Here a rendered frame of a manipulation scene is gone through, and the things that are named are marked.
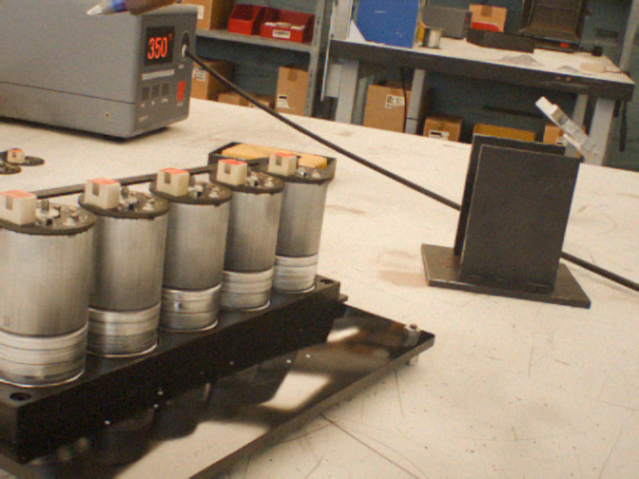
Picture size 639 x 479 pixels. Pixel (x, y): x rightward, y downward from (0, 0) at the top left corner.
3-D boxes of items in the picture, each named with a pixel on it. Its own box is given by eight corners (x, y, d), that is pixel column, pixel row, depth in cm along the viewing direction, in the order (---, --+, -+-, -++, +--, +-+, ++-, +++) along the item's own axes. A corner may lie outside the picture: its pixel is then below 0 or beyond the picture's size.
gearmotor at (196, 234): (230, 344, 29) (247, 190, 28) (180, 365, 27) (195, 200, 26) (173, 321, 30) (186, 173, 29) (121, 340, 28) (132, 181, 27)
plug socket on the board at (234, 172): (250, 183, 29) (252, 162, 29) (234, 186, 29) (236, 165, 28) (231, 178, 30) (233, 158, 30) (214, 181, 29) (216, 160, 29)
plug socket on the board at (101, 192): (125, 206, 25) (127, 182, 25) (103, 210, 24) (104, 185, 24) (105, 199, 25) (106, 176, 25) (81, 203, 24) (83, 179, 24)
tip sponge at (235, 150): (335, 178, 62) (338, 155, 62) (319, 193, 57) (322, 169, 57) (230, 160, 63) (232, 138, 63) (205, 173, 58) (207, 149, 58)
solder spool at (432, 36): (446, 49, 234) (449, 29, 232) (435, 49, 228) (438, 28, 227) (424, 46, 237) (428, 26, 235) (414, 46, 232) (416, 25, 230)
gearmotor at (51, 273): (102, 397, 25) (115, 216, 23) (29, 428, 23) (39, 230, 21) (40, 368, 26) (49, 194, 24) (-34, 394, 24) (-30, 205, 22)
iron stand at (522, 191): (521, 372, 43) (681, 224, 40) (387, 249, 41) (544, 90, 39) (503, 325, 48) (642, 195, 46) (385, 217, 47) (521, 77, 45)
